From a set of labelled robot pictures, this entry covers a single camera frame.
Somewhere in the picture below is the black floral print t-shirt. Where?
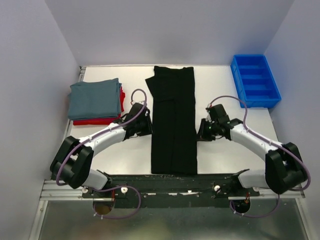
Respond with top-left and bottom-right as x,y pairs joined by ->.
145,66 -> 198,175

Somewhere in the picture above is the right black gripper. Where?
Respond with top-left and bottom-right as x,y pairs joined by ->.
194,117 -> 219,142

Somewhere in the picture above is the folded teal t-shirt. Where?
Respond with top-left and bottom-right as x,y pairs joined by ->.
67,78 -> 122,121

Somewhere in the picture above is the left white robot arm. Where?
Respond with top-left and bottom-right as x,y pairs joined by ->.
49,103 -> 153,198

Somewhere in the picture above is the blue plastic bin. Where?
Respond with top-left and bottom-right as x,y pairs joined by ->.
230,54 -> 282,109

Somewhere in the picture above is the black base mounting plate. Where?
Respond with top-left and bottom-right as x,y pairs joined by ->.
51,173 -> 293,210

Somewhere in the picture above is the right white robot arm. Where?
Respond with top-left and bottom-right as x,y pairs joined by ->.
197,104 -> 310,196

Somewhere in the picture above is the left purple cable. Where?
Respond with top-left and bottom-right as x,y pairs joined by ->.
55,88 -> 143,221

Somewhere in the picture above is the folded red t-shirt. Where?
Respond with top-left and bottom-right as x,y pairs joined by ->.
72,86 -> 126,126

